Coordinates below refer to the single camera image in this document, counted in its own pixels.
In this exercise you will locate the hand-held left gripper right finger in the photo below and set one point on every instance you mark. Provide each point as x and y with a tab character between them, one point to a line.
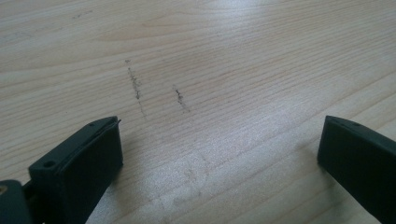
361	161

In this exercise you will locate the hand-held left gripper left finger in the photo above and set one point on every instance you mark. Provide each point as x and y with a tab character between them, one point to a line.
77	174

